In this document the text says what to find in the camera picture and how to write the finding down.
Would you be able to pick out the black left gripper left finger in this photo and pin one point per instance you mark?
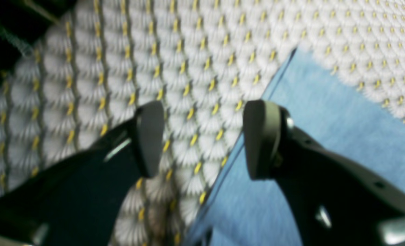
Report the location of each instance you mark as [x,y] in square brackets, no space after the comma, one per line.
[76,202]

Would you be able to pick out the blue T-shirt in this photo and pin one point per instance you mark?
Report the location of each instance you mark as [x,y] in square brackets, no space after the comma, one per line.
[240,211]

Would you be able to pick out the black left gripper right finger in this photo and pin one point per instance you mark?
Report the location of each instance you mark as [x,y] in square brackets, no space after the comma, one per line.
[334,200]

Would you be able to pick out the fan-patterned tablecloth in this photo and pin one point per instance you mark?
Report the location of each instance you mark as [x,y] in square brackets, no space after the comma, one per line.
[203,59]

